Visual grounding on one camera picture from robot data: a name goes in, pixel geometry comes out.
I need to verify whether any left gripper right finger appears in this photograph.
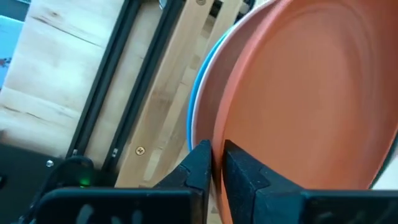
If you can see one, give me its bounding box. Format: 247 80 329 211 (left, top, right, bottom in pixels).
221 139 398 224

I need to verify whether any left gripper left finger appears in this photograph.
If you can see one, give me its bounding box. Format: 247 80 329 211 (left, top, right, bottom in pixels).
36 139 213 224

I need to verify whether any blue plate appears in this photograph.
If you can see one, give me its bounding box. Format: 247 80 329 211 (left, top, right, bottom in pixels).
185 21 240 153

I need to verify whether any salmon pink plate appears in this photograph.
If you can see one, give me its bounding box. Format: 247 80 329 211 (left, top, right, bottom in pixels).
192 0 282 156

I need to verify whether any terracotta red plate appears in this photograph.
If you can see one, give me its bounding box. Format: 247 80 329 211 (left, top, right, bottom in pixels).
212 0 398 224

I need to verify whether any light wooden slatted shelf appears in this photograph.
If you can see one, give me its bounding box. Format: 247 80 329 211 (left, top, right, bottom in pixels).
114 0 249 189

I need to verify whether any black aluminium table frame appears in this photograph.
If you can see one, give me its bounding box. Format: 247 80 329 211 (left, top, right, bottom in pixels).
65 0 185 170

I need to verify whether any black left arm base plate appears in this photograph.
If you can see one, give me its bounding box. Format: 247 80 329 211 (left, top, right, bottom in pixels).
0 141 78 224

